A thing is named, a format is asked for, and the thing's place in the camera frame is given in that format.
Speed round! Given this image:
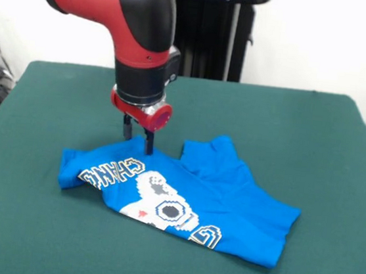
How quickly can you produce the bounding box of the dark green table cloth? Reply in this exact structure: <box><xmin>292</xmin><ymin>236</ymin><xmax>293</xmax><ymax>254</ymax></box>
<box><xmin>0</xmin><ymin>54</ymin><xmax>366</xmax><ymax>274</ymax></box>

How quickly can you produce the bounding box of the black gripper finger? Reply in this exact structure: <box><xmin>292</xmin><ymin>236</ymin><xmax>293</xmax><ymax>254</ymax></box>
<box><xmin>121</xmin><ymin>113</ymin><xmax>136</xmax><ymax>141</ymax></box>
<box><xmin>141</xmin><ymin>128</ymin><xmax>157</xmax><ymax>156</ymax></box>

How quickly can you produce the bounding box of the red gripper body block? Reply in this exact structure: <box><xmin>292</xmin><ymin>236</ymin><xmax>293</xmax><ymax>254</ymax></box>
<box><xmin>106</xmin><ymin>84</ymin><xmax>175</xmax><ymax>135</ymax></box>

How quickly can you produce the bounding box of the blue printed t-shirt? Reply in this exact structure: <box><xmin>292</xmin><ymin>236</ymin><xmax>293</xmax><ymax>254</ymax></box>
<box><xmin>50</xmin><ymin>116</ymin><xmax>309</xmax><ymax>272</ymax></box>

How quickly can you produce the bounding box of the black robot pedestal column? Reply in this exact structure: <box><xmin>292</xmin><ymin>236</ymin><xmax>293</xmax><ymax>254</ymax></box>
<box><xmin>162</xmin><ymin>0</ymin><xmax>272</xmax><ymax>86</ymax></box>

